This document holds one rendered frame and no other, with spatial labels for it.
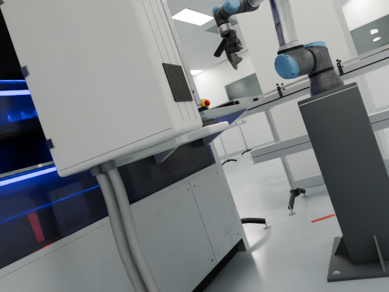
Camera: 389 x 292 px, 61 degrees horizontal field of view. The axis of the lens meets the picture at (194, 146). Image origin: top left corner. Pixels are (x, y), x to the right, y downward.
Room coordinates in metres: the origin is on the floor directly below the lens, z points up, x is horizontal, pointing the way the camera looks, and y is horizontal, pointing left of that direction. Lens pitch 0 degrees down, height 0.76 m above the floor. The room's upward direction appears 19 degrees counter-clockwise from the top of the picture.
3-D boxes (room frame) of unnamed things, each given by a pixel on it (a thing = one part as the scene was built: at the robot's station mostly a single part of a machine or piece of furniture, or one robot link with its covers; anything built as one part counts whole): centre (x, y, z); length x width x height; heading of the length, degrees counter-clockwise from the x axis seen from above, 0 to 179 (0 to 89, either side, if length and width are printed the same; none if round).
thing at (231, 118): (1.99, -0.21, 0.80); 0.34 x 0.03 x 0.13; 58
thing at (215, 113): (1.79, -0.07, 0.87); 0.70 x 0.48 x 0.02; 148
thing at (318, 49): (1.53, -0.66, 0.96); 0.13 x 0.12 x 0.14; 113
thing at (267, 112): (2.74, -0.66, 0.46); 0.09 x 0.09 x 0.77; 58
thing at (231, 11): (1.79, -0.44, 1.39); 0.11 x 0.11 x 0.08; 23
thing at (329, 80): (1.53, -0.67, 0.84); 0.15 x 0.15 x 0.10
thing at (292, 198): (2.74, -0.66, 0.07); 0.50 x 0.08 x 0.14; 148
